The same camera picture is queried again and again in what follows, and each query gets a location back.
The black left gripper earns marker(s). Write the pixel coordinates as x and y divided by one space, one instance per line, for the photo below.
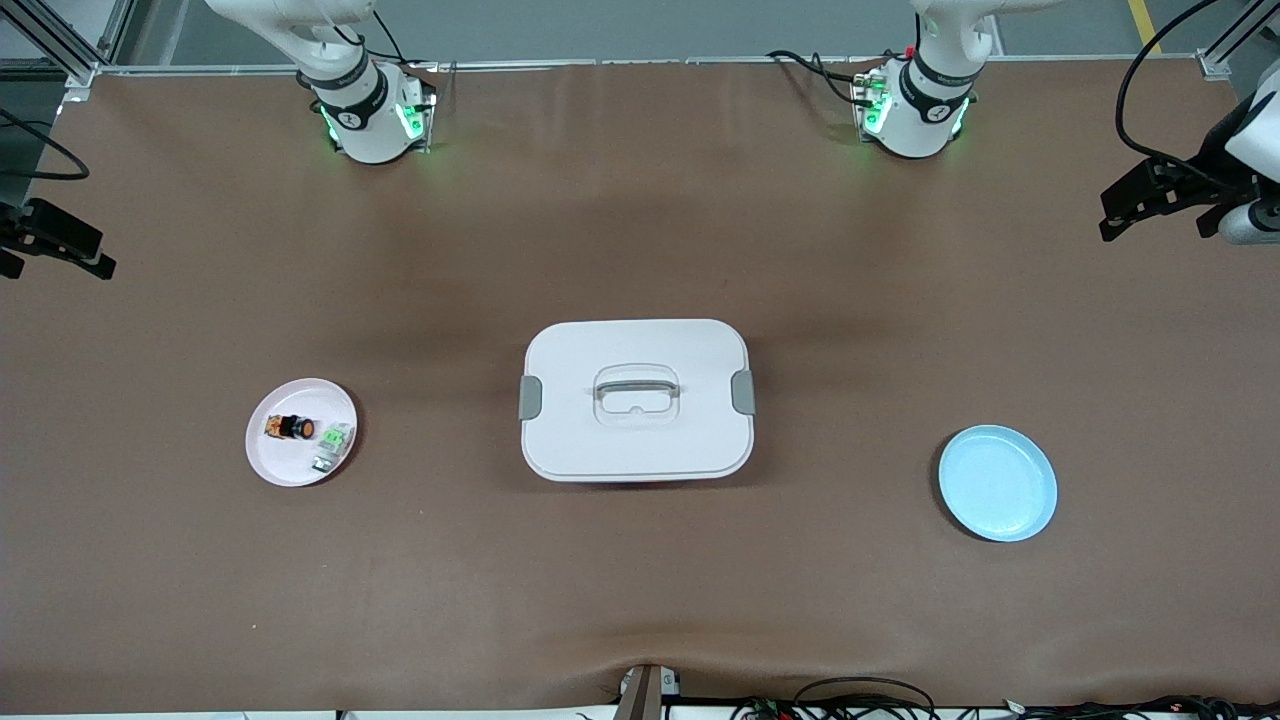
1196 186

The green push-button switch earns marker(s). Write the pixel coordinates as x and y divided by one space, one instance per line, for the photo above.
335 440

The white lidded storage box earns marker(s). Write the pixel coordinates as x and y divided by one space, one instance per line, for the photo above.
640 440

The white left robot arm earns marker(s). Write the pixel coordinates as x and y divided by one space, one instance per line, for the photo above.
920 110

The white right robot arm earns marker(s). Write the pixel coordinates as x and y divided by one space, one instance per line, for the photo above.
370 120

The orange push-button switch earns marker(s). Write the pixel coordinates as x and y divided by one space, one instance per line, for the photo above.
290 427

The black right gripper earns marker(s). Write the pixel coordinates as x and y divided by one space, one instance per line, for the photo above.
12 232

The brown camera mount bracket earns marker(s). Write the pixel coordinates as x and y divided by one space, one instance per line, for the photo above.
645 695

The brown table mat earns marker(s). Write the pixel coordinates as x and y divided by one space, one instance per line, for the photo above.
640 600

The light blue round plate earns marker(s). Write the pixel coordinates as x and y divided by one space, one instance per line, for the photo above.
997 485

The aluminium frame post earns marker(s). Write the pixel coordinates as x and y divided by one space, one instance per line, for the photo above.
60 45
1235 50

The pink round plate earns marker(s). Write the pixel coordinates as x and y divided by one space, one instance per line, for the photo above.
285 460

